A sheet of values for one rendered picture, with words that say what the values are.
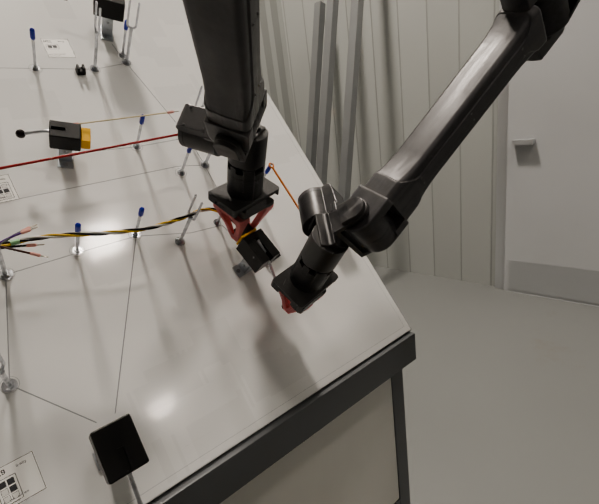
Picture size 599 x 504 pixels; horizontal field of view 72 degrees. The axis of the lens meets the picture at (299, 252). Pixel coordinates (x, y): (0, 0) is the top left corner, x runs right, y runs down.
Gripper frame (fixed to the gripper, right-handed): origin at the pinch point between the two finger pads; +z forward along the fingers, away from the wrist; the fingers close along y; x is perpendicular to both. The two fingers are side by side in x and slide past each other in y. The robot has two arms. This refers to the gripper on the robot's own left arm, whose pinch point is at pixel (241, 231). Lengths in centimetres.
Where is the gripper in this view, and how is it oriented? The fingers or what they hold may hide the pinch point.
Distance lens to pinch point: 73.1
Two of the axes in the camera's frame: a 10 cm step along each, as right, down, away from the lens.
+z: -1.5, 7.1, 6.9
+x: 7.5, 5.4, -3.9
